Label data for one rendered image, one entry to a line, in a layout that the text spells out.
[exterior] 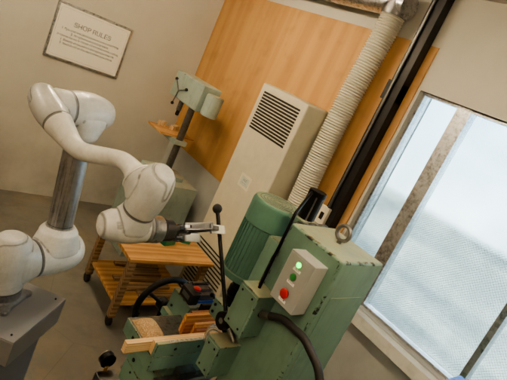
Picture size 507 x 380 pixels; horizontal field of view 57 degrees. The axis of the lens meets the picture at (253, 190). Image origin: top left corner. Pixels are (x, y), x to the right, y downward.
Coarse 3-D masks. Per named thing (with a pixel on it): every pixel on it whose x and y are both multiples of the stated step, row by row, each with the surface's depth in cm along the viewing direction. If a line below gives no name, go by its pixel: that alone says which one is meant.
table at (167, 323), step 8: (168, 312) 188; (128, 320) 168; (160, 320) 175; (168, 320) 177; (176, 320) 179; (128, 328) 167; (136, 328) 165; (168, 328) 173; (176, 328) 175; (128, 336) 166; (136, 336) 163; (136, 352) 162; (144, 352) 158; (192, 352) 166; (200, 352) 168; (144, 360) 157; (152, 360) 155; (160, 360) 157; (168, 360) 160; (176, 360) 162; (184, 360) 165; (192, 360) 168; (144, 368) 157; (152, 368) 157; (160, 368) 159
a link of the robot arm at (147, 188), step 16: (64, 112) 156; (48, 128) 154; (64, 128) 153; (64, 144) 152; (80, 144) 150; (80, 160) 150; (96, 160) 144; (112, 160) 140; (128, 160) 137; (128, 176) 133; (144, 176) 129; (160, 176) 129; (128, 192) 132; (144, 192) 129; (160, 192) 130; (128, 208) 134; (144, 208) 132; (160, 208) 134
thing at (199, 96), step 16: (176, 80) 395; (192, 80) 376; (176, 96) 391; (192, 96) 372; (208, 96) 360; (176, 112) 401; (192, 112) 386; (208, 112) 361; (160, 128) 394; (176, 128) 411; (176, 144) 389; (144, 160) 408; (176, 176) 403; (176, 192) 392; (192, 192) 403; (176, 208) 400
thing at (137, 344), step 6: (162, 336) 160; (168, 336) 162; (174, 336) 163; (126, 342) 150; (132, 342) 151; (138, 342) 152; (144, 342) 154; (150, 342) 155; (126, 348) 150; (132, 348) 152; (138, 348) 153; (144, 348) 155
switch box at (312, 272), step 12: (300, 252) 132; (288, 264) 133; (312, 264) 127; (288, 276) 132; (300, 276) 129; (312, 276) 127; (276, 288) 135; (288, 288) 131; (300, 288) 128; (312, 288) 130; (276, 300) 134; (288, 300) 131; (300, 300) 129; (288, 312) 130; (300, 312) 132
